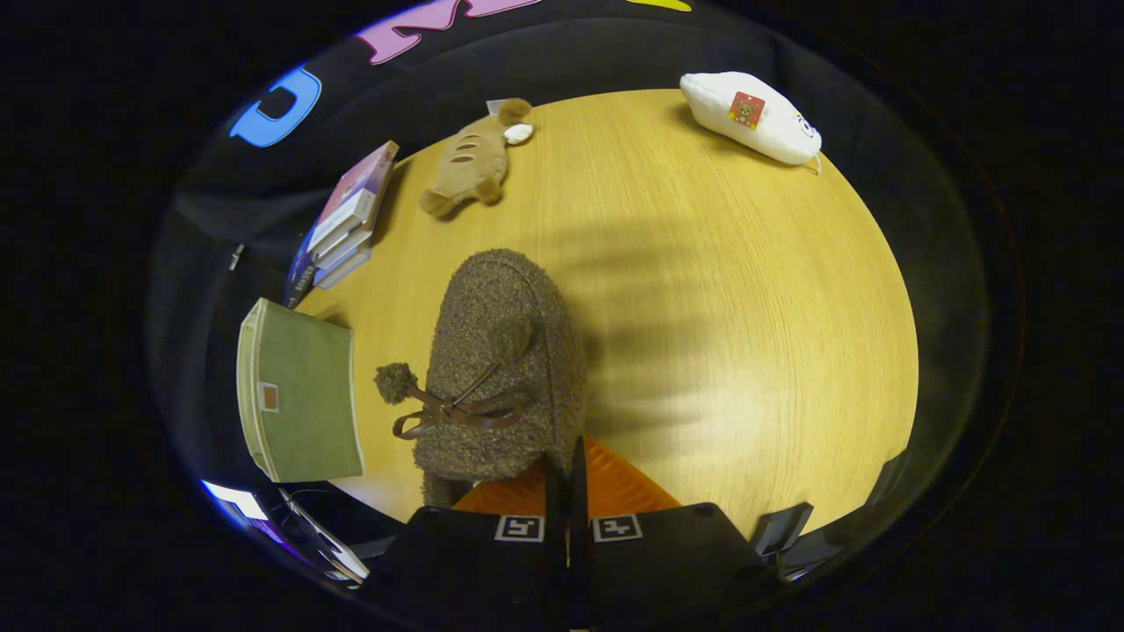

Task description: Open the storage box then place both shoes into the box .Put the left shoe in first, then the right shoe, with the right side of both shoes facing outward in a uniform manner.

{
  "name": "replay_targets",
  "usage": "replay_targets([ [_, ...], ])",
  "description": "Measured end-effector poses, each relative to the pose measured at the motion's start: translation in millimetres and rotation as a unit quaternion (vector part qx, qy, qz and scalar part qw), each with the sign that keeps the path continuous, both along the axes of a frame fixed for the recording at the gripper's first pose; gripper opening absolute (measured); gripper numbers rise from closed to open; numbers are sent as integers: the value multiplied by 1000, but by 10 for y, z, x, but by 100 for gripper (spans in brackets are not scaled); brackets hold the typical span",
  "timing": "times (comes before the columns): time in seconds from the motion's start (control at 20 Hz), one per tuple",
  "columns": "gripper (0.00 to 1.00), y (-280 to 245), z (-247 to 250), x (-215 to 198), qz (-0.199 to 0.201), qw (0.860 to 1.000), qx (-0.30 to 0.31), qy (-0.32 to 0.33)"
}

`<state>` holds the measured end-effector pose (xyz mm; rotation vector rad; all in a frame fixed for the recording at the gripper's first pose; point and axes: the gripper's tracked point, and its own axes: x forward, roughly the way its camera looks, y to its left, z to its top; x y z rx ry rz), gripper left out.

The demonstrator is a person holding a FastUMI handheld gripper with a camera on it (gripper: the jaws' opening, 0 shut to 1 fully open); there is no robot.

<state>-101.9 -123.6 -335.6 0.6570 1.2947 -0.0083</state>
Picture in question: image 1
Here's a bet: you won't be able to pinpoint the brown fuzzy shoe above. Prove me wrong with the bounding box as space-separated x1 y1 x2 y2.
375 248 587 508

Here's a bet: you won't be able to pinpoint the tan bread plush toy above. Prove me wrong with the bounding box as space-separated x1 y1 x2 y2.
419 98 534 219

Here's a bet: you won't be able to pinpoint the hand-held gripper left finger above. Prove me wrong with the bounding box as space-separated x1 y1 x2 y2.
369 456 565 632

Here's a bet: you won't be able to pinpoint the white book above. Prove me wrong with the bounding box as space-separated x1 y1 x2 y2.
312 224 374 269

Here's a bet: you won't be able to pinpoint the light blue book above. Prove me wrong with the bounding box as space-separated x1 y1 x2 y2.
314 250 371 291

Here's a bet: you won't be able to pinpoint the dark blue book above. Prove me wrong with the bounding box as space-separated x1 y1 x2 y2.
283 237 321 308

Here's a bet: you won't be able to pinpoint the laptop screen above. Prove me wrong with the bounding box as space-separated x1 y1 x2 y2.
200 478 370 587

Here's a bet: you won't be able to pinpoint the green fabric storage box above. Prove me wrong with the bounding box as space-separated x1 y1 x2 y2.
235 297 365 484

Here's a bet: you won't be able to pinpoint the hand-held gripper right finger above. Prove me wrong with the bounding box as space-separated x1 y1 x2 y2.
571 436 778 632

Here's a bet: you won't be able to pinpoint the white plush toy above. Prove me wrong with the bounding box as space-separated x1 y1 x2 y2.
680 72 824 166

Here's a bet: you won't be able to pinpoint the pink cover book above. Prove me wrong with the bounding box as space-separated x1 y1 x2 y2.
307 140 400 251

